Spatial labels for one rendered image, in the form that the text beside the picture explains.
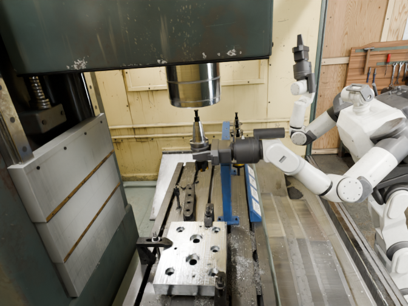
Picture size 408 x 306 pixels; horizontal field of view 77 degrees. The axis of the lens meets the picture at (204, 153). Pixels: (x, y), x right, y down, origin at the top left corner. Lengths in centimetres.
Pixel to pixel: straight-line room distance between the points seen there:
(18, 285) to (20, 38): 64
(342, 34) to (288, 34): 187
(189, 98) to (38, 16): 40
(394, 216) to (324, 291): 48
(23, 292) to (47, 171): 33
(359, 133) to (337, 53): 253
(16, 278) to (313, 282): 103
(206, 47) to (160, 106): 130
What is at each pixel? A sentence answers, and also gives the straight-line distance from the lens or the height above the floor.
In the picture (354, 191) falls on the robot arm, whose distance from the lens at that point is 92.
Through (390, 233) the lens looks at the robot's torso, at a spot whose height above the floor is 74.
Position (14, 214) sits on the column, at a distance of 86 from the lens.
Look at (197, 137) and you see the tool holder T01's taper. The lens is 81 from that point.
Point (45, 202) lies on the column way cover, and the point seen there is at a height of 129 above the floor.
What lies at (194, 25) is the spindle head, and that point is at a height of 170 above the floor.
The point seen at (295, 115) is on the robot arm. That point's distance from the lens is 146.
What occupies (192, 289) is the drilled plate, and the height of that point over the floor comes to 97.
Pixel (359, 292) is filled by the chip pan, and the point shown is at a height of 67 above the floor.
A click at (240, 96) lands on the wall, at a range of 182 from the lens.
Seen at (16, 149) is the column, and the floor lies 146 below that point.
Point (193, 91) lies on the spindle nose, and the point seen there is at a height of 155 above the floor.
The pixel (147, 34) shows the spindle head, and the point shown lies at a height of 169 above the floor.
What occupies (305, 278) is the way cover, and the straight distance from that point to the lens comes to 125.
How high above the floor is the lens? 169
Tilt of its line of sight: 25 degrees down
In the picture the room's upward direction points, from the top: 5 degrees counter-clockwise
